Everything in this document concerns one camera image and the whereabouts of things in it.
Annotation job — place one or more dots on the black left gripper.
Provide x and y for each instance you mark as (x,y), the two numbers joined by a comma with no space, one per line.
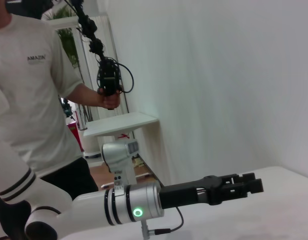
(184,196)

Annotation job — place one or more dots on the person left forearm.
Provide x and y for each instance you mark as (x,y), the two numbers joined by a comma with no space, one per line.
(84,96)

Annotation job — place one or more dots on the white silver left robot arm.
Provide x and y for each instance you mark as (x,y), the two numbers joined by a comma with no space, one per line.
(94,207)

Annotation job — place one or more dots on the person left hand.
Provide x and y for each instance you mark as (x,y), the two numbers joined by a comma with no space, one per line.
(111,101)

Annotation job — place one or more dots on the white side table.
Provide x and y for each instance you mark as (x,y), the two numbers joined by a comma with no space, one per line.
(119,125)

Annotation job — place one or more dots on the red box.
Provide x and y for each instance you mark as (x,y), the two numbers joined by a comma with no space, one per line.
(76,135)

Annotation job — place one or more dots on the green potted plant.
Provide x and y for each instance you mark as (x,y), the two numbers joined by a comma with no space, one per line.
(67,37)

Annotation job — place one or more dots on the person in white t-shirt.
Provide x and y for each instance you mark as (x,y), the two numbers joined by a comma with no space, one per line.
(29,100)

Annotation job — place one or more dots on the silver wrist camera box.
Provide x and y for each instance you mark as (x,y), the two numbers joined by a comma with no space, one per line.
(116,152)

